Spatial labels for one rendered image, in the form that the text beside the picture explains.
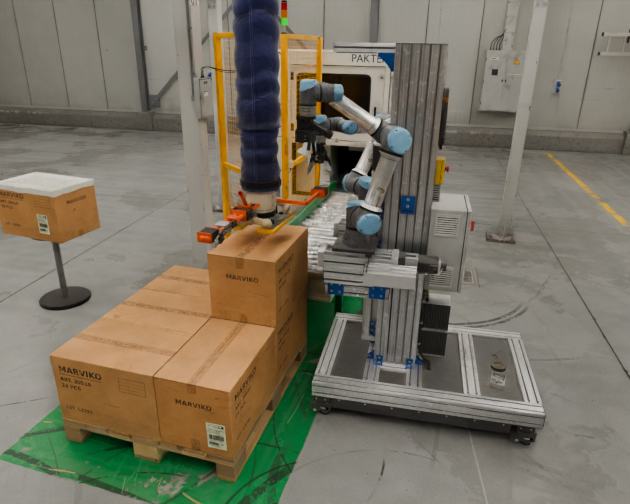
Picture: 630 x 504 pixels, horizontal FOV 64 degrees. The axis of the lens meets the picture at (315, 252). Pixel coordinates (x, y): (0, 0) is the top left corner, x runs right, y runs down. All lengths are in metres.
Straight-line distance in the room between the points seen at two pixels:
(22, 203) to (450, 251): 3.11
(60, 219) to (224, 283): 1.68
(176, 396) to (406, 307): 1.36
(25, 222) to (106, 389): 1.95
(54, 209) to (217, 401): 2.19
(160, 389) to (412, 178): 1.64
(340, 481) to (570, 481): 1.16
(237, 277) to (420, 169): 1.14
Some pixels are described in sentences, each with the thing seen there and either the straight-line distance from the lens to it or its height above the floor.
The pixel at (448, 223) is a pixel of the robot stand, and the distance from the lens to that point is 2.75.
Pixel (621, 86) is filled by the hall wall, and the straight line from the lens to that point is 12.47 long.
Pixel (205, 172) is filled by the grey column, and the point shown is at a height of 1.02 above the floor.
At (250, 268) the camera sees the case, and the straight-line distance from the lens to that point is 2.77.
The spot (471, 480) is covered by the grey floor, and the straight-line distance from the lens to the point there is 2.90.
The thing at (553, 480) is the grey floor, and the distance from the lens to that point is 3.05.
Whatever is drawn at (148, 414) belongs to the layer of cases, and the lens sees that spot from 2.77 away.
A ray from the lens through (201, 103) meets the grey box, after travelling 4.16.
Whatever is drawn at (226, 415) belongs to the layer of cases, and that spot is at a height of 0.41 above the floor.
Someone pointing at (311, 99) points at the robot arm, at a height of 1.79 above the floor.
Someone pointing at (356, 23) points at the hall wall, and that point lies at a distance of 11.96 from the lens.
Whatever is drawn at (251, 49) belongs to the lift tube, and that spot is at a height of 1.99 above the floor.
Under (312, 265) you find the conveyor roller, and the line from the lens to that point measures 3.64.
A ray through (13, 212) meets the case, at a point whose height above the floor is 0.81.
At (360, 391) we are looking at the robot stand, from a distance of 2.97.
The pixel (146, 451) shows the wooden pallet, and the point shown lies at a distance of 2.94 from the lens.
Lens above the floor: 2.01
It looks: 22 degrees down
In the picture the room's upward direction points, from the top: 1 degrees clockwise
